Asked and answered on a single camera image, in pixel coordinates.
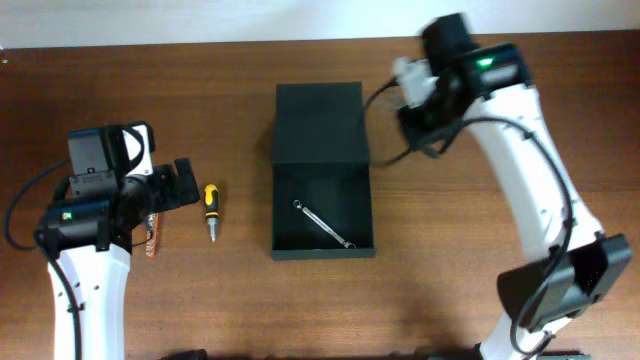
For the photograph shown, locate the yellow black stubby screwdriver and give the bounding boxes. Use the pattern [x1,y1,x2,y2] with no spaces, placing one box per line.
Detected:
[204,184,220,242]

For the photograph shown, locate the silver ring wrench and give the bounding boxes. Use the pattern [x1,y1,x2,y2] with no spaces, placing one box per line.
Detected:
[292,199,357,249]

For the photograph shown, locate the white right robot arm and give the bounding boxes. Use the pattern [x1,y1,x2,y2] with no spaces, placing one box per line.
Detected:
[393,13,632,359]

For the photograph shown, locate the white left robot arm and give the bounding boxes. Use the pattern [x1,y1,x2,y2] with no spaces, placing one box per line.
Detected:
[34,122,200,359]

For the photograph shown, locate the black open box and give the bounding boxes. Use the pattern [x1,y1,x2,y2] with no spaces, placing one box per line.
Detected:
[271,82,376,260]

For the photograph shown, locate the orange socket bit rail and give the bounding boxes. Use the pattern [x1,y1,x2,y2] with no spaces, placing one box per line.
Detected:
[145,213,160,258]

